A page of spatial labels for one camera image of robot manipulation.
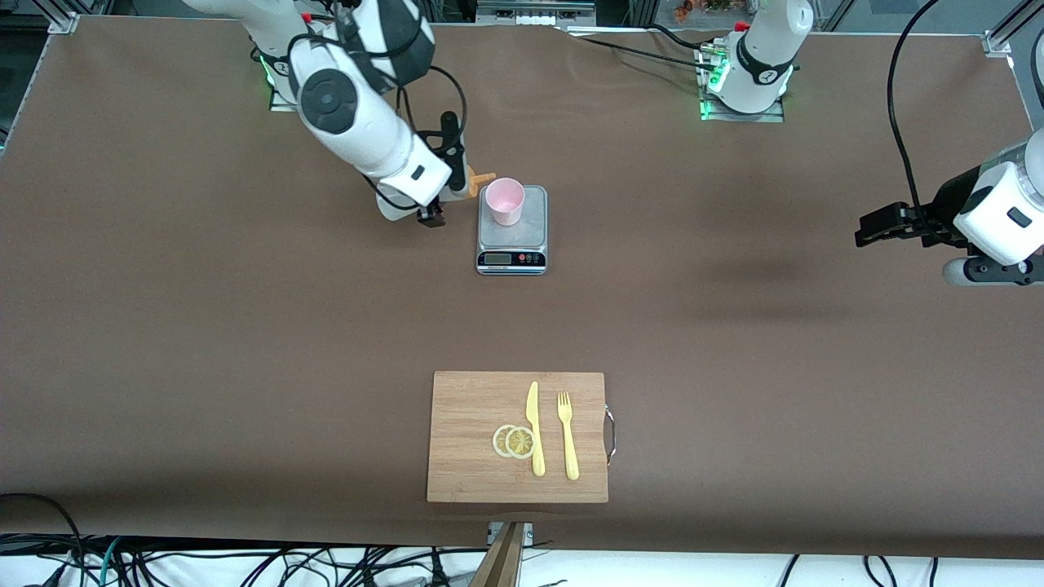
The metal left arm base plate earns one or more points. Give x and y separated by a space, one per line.
775 116

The silver digital kitchen scale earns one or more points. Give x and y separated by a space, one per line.
512 244

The translucent sauce bottle orange cap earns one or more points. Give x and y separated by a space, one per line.
395 208

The yellow plastic fork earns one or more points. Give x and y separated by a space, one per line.
569 440

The aluminium frame profile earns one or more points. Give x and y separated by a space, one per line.
999 39
64 20

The wooden cutting board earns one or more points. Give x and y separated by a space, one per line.
469 408

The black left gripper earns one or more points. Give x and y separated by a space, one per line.
946 205

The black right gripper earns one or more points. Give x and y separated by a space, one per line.
431 216

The brown table cover sheet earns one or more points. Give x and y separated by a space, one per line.
734 367

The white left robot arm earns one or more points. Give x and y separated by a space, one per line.
763 49

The pink plastic cup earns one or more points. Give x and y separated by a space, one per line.
506 204

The yellow plastic knife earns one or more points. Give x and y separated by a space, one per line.
534 424

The metal post bracket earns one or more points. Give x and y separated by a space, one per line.
528 531

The lemon slice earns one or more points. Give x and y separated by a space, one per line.
498 441
520 443

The white power strip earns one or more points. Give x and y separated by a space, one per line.
530 16

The orange background object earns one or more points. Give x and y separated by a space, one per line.
683 11

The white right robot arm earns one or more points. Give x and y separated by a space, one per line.
359 122

